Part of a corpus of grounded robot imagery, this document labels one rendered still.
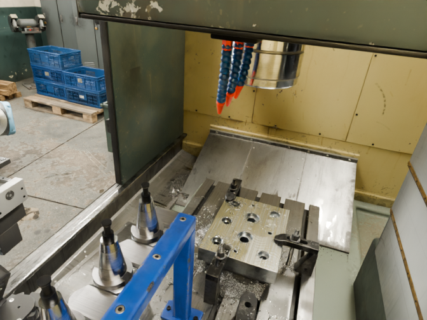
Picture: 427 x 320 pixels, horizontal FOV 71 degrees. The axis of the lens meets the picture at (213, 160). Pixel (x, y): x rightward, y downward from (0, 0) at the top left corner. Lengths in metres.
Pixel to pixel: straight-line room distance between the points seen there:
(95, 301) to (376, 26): 0.51
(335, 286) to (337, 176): 0.63
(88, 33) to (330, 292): 5.19
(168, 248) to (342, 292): 0.97
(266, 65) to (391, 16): 0.31
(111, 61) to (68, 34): 4.71
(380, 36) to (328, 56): 1.35
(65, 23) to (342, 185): 5.18
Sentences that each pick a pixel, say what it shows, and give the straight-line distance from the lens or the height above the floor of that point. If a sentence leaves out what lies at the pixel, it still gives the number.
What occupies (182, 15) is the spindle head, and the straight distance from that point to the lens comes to 0.39.
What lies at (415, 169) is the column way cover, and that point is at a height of 1.25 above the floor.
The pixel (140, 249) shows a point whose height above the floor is 1.22.
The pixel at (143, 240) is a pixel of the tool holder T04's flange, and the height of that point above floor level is 1.22.
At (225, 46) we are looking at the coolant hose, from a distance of 0.51.
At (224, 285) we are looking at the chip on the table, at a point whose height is 0.90.
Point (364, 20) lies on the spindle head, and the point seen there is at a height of 1.62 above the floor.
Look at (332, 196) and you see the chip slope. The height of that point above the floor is 0.74.
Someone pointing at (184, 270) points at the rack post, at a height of 1.09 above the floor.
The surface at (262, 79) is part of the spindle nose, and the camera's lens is 0.63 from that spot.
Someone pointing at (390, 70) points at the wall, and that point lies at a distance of 1.73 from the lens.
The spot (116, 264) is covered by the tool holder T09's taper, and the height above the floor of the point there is 1.25.
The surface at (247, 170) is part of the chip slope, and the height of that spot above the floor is 0.76.
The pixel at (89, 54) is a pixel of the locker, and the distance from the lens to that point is 5.76.
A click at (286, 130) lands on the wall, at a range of 1.82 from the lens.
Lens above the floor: 1.63
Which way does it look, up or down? 29 degrees down
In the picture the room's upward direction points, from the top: 5 degrees clockwise
